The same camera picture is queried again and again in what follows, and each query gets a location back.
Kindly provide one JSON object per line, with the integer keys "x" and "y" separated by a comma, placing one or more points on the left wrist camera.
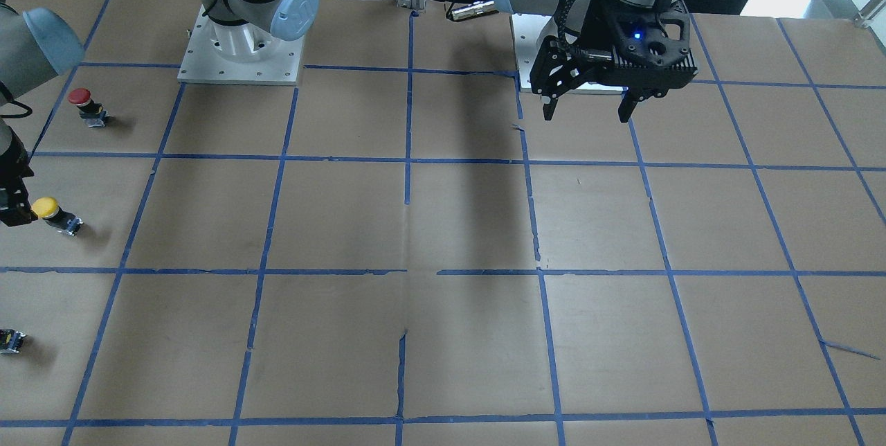
{"x": 648, "y": 40}

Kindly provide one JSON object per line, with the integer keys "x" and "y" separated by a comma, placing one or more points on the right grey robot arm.
{"x": 39, "y": 46}

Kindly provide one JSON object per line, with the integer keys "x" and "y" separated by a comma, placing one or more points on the red push button switch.
{"x": 92, "y": 113}

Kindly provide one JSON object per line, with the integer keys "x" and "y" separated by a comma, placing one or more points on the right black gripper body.
{"x": 12, "y": 191}

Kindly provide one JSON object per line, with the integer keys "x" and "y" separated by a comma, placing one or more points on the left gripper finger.
{"x": 549, "y": 104}
{"x": 630, "y": 99}

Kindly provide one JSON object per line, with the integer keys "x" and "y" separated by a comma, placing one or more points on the yellow push button switch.
{"x": 49, "y": 210}

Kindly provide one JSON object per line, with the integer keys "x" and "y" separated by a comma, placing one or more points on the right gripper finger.
{"x": 17, "y": 215}

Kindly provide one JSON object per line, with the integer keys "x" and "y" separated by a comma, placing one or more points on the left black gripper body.
{"x": 601, "y": 34}

